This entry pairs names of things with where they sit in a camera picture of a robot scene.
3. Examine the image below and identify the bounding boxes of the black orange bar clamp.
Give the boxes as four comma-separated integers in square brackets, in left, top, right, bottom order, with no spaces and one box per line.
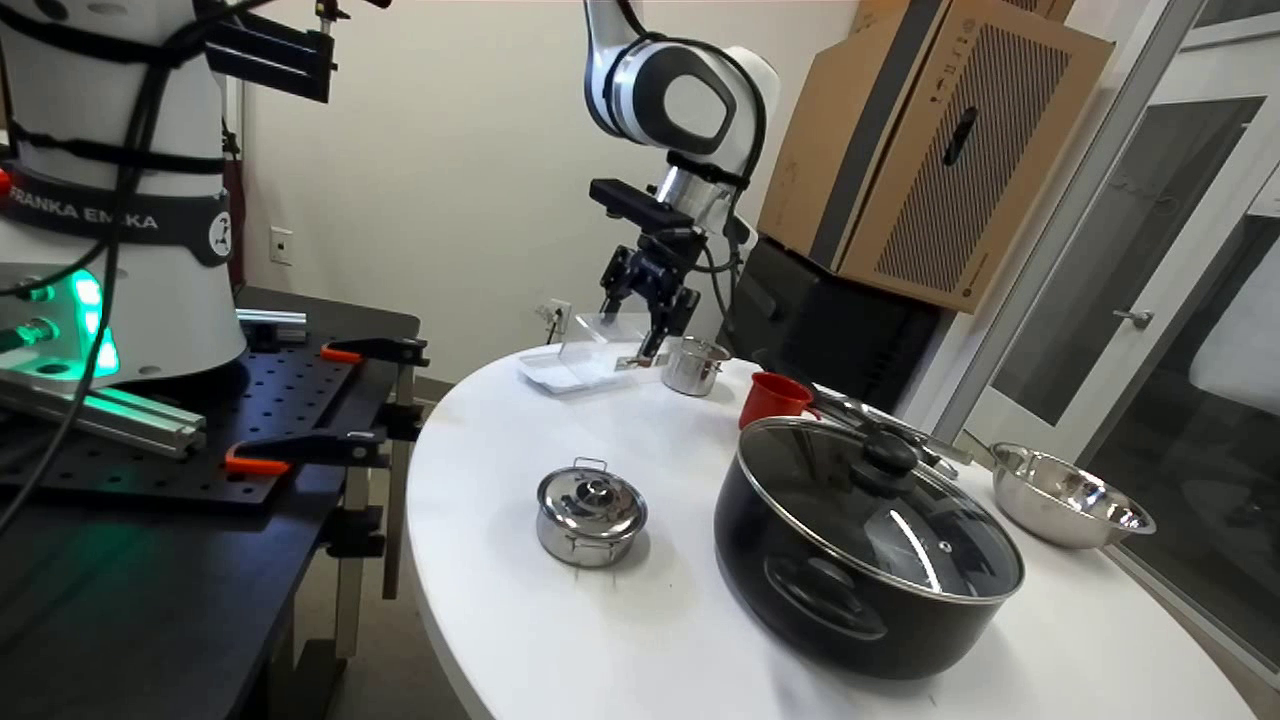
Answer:
[220,418,434,488]
[318,333,436,371]

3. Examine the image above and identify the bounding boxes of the aluminium rail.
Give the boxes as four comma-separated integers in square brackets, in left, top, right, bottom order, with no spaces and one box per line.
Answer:
[0,365,213,467]

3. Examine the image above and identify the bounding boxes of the small steel pot with lid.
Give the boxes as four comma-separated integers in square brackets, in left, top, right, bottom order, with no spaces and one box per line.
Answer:
[534,453,655,572]

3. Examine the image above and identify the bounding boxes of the large steel bowl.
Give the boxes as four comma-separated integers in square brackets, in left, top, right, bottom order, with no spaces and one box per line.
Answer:
[990,441,1159,552]

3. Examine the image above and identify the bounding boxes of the black breadboard table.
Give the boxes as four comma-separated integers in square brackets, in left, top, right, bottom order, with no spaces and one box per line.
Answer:
[0,297,427,720]

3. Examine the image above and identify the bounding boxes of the black cooking pot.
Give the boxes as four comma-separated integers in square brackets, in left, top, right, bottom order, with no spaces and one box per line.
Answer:
[712,448,1028,685]

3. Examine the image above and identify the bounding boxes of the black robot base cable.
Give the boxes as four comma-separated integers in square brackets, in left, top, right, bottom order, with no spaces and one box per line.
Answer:
[0,36,184,535]

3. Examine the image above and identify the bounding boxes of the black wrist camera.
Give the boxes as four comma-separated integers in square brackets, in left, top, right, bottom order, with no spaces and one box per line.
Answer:
[588,172,702,232]

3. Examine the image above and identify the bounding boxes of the brown cardboard box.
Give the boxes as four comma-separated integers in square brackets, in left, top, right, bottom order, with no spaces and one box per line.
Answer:
[758,0,1119,320]

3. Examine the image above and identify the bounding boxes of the black mounted camera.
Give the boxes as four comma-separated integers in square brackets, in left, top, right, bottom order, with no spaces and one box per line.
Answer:
[195,2,340,107]

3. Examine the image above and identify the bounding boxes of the clear plastic bowl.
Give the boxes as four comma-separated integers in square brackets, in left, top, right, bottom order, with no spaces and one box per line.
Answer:
[543,305,636,383]

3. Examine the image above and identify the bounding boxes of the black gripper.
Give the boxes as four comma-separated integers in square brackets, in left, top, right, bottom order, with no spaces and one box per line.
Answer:
[598,220,712,369]

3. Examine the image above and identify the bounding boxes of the red plastic cup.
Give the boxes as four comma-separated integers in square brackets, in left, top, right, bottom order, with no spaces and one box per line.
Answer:
[737,369,820,431]

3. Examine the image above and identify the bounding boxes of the glass pot lid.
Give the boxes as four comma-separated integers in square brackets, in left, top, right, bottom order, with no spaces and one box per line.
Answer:
[730,410,1028,608]

